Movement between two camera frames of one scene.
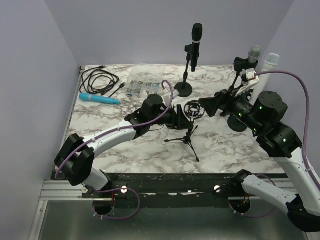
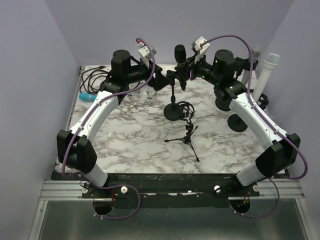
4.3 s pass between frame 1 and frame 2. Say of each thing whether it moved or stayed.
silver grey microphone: stayed
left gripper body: moved
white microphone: stayed
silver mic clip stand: stayed
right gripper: moved
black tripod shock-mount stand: moved
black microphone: moved
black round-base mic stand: moved
